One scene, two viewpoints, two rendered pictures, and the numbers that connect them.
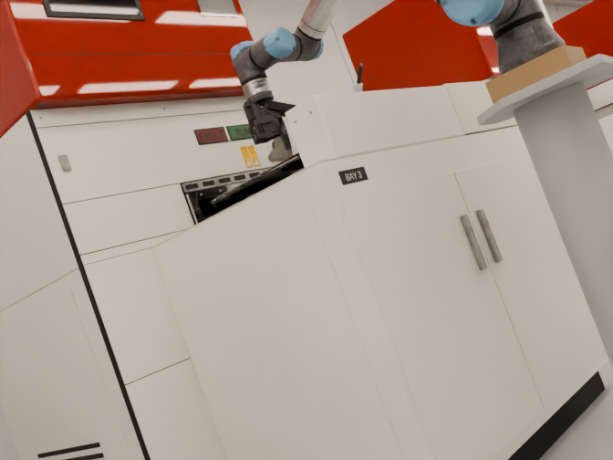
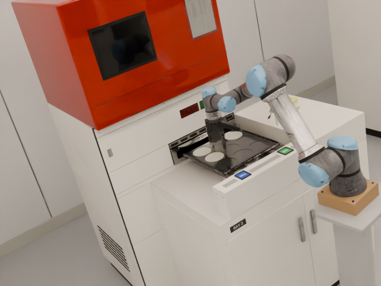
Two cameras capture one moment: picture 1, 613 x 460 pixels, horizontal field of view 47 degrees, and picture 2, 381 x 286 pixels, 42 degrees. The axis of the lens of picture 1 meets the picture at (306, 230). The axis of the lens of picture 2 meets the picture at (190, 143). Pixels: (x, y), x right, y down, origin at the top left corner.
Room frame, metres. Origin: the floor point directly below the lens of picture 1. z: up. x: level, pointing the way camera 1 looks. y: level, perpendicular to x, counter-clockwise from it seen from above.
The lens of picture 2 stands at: (-0.27, -0.63, 2.06)
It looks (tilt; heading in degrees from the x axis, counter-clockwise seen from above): 25 degrees down; 20
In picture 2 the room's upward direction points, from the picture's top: 14 degrees counter-clockwise
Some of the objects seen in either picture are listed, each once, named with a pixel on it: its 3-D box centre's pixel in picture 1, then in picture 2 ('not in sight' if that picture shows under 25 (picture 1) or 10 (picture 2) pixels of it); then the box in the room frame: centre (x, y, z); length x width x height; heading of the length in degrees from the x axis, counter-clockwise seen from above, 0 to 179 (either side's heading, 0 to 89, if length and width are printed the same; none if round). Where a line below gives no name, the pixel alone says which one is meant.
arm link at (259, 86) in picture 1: (257, 90); (214, 114); (1.92, -0.01, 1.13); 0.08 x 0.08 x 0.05
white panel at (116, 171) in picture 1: (185, 167); (172, 133); (1.99, 0.26, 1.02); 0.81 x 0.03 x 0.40; 138
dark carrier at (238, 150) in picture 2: (297, 171); (230, 148); (1.99, -0.03, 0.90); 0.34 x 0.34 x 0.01; 48
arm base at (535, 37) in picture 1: (525, 45); (346, 176); (1.58, -0.61, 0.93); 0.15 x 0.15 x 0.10
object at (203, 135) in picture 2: (247, 197); (204, 141); (2.12, 0.13, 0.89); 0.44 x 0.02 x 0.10; 138
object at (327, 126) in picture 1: (382, 124); (267, 176); (1.69, -0.26, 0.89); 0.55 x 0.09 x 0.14; 138
